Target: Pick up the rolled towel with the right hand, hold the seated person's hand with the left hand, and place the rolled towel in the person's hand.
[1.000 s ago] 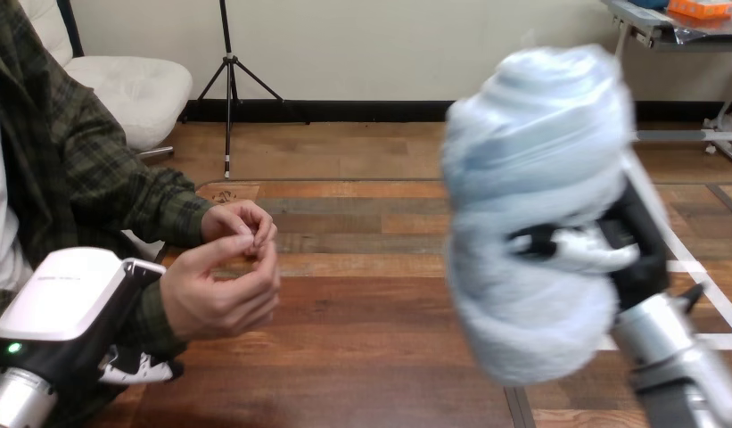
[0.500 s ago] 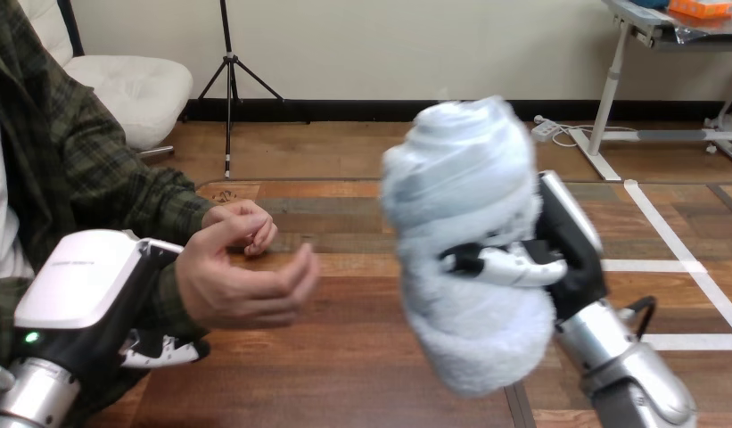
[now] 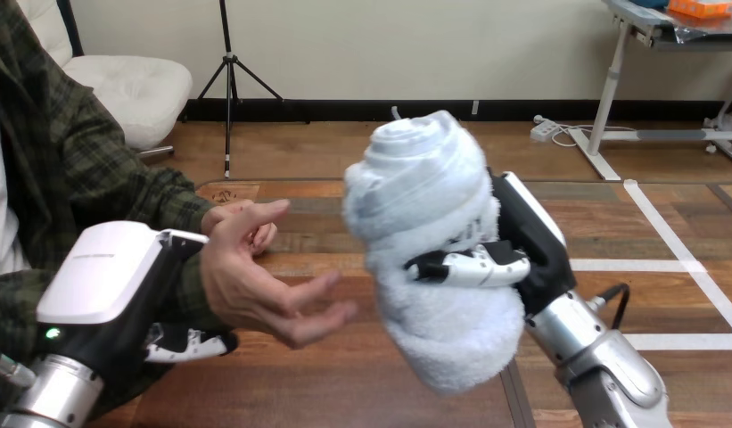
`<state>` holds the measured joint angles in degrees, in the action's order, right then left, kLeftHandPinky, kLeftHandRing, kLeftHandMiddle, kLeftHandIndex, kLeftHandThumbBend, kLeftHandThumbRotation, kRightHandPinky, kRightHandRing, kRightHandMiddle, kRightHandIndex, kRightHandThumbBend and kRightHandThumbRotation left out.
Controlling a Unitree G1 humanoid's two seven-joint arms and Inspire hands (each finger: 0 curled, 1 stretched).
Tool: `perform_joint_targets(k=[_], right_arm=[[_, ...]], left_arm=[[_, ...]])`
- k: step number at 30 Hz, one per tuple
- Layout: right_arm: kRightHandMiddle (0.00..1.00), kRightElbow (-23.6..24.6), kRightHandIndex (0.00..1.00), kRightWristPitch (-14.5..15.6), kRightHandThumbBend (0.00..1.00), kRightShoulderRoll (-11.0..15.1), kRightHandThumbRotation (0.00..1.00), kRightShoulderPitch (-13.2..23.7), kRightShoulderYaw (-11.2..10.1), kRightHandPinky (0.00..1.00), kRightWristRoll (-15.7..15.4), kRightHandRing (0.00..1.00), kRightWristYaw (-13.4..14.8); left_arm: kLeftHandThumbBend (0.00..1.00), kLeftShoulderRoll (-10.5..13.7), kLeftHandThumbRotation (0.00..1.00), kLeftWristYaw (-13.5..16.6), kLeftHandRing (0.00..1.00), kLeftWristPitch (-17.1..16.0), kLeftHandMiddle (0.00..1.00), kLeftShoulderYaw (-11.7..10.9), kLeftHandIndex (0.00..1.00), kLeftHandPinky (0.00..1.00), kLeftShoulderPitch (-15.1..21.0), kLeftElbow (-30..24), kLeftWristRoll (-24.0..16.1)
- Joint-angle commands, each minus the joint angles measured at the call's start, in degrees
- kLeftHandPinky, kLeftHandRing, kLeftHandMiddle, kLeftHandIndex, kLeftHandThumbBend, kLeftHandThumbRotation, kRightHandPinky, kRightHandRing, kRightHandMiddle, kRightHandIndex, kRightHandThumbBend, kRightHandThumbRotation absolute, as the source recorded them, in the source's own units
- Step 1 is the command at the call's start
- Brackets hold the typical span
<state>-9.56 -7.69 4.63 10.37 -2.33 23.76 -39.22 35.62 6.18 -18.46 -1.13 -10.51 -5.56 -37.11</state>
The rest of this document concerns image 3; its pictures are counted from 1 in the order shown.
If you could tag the person's hand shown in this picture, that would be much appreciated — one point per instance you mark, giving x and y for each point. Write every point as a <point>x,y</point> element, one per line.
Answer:
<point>241,289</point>
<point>260,239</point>

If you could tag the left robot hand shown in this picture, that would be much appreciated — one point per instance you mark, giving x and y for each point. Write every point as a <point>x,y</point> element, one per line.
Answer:
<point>105,277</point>

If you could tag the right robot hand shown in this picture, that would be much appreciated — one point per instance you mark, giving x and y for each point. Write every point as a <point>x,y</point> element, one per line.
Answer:
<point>534,248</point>

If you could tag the white towel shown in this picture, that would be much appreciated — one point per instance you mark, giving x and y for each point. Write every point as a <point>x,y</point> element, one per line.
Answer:
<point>424,195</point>

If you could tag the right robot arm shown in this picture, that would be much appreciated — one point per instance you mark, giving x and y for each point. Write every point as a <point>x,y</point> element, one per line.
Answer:
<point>602,366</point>

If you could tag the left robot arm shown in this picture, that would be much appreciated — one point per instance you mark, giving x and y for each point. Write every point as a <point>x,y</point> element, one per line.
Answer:
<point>52,396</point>

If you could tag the person's forearm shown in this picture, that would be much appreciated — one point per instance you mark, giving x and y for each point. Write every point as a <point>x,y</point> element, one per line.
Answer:
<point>165,207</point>
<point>17,307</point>

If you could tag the person's body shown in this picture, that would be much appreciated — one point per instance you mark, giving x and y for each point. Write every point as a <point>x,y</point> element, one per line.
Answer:
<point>29,118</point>

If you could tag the white power strip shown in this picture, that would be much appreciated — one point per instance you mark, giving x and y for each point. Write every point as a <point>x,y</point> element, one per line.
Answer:
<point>544,129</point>

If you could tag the black tripod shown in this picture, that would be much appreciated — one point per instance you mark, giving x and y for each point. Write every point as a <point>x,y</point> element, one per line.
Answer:
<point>228,88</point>

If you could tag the white desk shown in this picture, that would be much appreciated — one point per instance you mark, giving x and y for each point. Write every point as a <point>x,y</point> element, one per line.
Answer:
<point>608,94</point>

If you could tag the white cushioned chair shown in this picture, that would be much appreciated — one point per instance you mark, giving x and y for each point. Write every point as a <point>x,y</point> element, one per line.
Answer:
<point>135,88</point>

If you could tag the orange thing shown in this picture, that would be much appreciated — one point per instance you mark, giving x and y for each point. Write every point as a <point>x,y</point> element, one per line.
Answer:
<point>702,7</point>

